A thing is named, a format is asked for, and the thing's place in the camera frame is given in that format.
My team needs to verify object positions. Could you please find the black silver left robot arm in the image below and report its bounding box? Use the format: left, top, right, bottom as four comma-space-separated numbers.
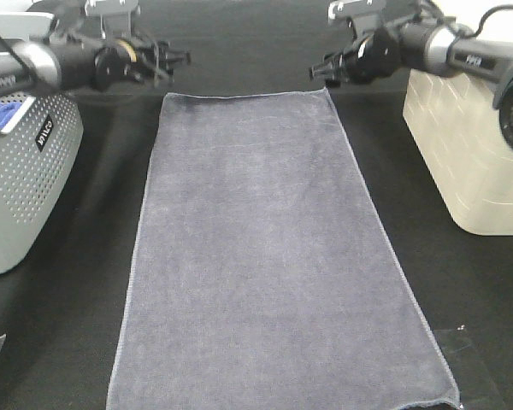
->
0, 38, 192, 97

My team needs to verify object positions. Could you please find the grey-blue towel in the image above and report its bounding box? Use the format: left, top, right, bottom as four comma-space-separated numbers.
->
106, 90, 461, 409

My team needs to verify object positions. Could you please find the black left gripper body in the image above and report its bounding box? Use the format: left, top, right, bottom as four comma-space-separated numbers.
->
94, 38, 157, 91

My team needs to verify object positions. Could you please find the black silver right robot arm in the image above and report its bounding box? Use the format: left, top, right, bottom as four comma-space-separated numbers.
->
309, 19, 513, 149

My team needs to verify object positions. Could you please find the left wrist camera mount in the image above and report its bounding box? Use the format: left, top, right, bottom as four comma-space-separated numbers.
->
84, 0, 140, 39

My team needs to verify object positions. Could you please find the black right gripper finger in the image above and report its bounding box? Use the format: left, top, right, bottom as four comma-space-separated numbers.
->
322, 51, 345, 64
309, 61, 345, 84

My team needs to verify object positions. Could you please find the black camera cable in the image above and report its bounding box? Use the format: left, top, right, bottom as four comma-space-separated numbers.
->
418, 0, 513, 39

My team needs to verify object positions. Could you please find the cream basket with grey rim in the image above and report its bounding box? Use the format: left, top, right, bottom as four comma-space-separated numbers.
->
403, 70, 513, 236

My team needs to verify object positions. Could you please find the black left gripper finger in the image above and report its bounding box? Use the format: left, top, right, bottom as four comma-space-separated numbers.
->
152, 67, 174, 89
158, 48, 192, 65

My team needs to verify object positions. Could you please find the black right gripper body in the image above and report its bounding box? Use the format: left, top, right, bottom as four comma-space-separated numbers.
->
340, 27, 401, 85

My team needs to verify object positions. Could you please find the right clear tape strip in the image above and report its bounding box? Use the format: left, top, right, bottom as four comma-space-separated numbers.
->
433, 325, 506, 410

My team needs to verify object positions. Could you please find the grey perforated laundry basket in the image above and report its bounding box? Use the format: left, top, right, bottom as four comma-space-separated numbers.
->
0, 11, 85, 279

